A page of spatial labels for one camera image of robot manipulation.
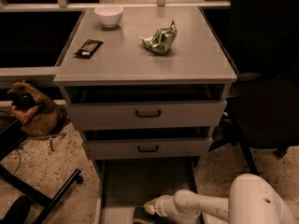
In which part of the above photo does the black stand base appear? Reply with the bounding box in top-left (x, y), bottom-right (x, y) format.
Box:
top-left (0, 115), bottom-right (84, 224)

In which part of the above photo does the green crumpled chip bag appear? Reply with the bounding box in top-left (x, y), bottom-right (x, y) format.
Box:
top-left (141, 21), bottom-right (178, 55)

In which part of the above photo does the grey drawer cabinet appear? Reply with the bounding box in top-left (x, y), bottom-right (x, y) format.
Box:
top-left (52, 6), bottom-right (239, 177)

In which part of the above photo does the black office chair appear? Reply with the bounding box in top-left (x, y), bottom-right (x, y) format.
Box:
top-left (212, 0), bottom-right (299, 175)

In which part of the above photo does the grey drawer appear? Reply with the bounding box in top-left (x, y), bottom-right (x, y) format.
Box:
top-left (81, 127), bottom-right (212, 160)
top-left (64, 84), bottom-right (232, 131)
top-left (95, 157), bottom-right (201, 224)

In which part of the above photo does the green yellow sponge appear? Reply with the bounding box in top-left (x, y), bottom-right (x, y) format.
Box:
top-left (133, 206), bottom-right (155, 224)

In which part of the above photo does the black shoe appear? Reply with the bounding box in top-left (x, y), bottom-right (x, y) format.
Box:
top-left (0, 196), bottom-right (31, 224)

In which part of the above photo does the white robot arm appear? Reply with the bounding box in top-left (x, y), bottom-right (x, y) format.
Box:
top-left (143, 174), bottom-right (294, 224)

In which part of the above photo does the brown backpack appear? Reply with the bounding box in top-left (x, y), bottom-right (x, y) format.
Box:
top-left (7, 80), bottom-right (68, 137)

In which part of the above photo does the bottom grey drawer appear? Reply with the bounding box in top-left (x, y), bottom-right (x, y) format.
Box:
top-left (95, 157), bottom-right (201, 224)

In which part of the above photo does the black middle drawer handle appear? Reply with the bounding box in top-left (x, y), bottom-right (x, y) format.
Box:
top-left (137, 145), bottom-right (159, 153)

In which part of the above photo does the black snack bar wrapper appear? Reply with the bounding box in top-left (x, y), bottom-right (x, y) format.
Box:
top-left (75, 39), bottom-right (103, 59)

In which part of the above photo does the black top drawer handle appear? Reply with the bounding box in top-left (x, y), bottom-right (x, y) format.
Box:
top-left (135, 109), bottom-right (162, 119)

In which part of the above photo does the top grey drawer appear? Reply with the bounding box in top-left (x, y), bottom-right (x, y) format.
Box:
top-left (64, 84), bottom-right (232, 131)

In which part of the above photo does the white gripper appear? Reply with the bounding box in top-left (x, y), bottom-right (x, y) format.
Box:
top-left (143, 195), bottom-right (177, 217)

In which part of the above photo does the middle grey drawer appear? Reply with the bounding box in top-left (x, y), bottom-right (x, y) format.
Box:
top-left (81, 127), bottom-right (212, 160)

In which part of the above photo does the white ceramic bowl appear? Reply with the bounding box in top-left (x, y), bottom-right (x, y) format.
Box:
top-left (94, 5), bottom-right (124, 28)

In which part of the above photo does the black drawer handle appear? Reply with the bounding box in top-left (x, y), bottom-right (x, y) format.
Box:
top-left (135, 109), bottom-right (162, 119)
top-left (137, 145), bottom-right (159, 153)

